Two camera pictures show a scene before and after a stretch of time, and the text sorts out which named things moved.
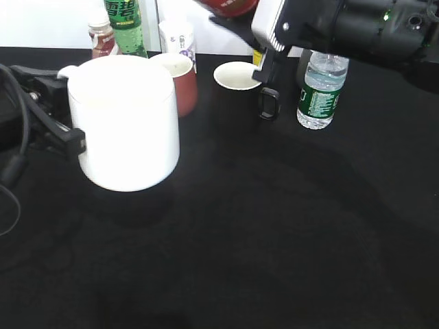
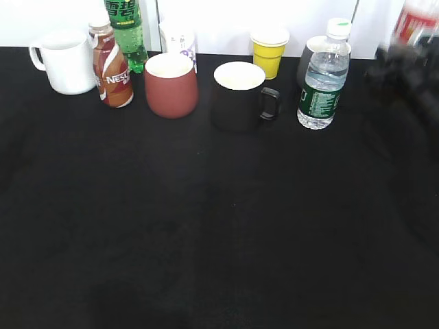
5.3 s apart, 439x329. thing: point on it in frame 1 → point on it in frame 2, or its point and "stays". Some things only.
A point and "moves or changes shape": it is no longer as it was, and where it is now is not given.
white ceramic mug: [128, 107] → [69, 58]
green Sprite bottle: [125, 19] stays
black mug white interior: [240, 101] stays
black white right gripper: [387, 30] → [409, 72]
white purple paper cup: [178, 37] stays
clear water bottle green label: [324, 81] stays
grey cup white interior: [302, 68] stays
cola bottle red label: [231, 8] moves or changes shape
